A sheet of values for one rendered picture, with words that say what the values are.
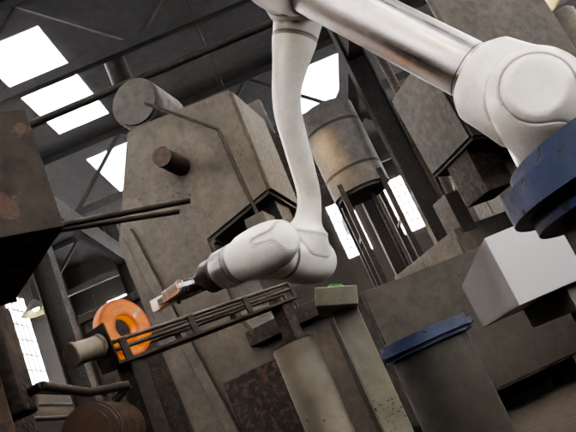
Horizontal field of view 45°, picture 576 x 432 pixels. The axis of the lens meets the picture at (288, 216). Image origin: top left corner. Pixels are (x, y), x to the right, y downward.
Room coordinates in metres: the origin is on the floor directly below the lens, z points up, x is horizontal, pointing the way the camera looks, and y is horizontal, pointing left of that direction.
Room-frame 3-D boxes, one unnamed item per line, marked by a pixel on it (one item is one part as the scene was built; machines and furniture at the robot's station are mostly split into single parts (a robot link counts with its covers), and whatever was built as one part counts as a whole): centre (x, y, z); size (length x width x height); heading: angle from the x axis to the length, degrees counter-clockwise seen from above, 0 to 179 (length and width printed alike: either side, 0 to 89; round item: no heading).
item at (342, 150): (10.04, -1.18, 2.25); 0.92 x 0.92 x 4.50
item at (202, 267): (1.51, 0.23, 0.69); 0.09 x 0.08 x 0.07; 57
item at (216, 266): (1.47, 0.17, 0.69); 0.09 x 0.06 x 0.09; 147
